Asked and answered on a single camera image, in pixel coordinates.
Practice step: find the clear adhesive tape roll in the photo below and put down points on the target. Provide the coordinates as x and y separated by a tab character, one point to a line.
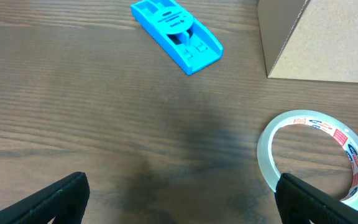
346	138

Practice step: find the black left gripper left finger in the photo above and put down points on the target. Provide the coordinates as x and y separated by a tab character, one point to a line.
62	202

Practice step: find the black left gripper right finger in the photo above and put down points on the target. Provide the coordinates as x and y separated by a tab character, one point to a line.
300	203

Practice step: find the blue plastic tape dispenser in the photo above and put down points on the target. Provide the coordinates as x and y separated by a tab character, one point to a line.
184	38

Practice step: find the open cardboard box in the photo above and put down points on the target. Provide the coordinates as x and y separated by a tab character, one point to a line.
310	39

